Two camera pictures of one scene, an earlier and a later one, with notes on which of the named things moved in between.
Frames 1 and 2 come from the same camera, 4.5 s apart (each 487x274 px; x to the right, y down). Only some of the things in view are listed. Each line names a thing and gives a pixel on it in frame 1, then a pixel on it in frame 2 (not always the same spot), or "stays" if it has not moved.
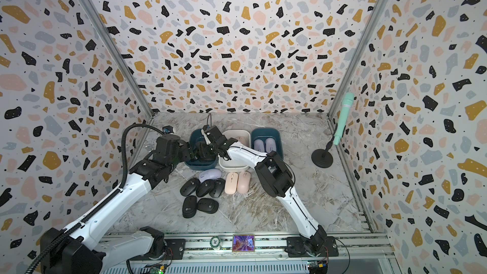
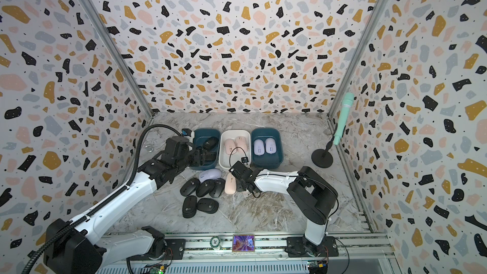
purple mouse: (259, 145) stays
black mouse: (205, 188) stays
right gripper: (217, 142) to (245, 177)
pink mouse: (245, 140) stays
